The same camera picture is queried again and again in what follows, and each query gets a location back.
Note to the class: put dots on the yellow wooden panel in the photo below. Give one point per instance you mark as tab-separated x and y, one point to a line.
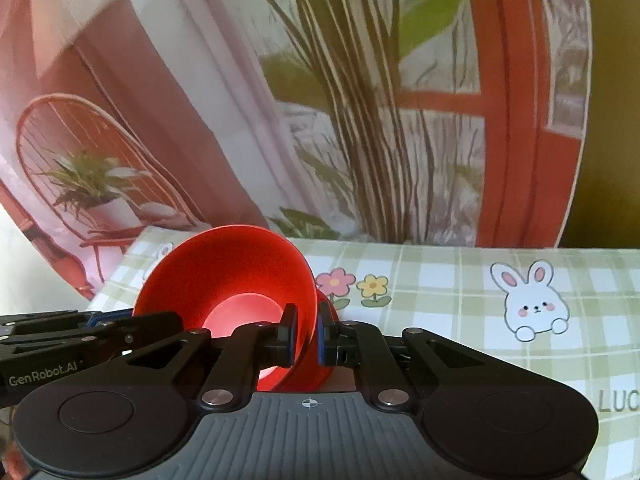
615	135

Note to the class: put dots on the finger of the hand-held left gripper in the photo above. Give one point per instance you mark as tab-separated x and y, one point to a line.
107	316
150	327

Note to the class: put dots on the red bowl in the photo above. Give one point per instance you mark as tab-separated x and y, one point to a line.
235	280

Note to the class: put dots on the green checked rabbit tablecloth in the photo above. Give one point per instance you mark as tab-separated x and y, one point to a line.
450	285

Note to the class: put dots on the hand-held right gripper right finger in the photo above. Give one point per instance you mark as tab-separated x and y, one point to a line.
326	346

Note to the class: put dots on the white marble board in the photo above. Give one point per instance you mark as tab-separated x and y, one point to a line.
30	280

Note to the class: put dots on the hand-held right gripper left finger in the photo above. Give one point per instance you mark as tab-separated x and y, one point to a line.
288	332

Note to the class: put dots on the printed room backdrop cloth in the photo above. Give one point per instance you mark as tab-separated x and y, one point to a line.
250	85

